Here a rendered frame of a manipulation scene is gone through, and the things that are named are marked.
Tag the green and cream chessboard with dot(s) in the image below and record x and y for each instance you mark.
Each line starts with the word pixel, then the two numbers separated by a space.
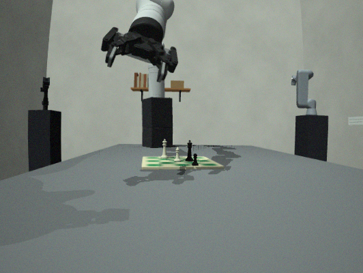
pixel 156 162

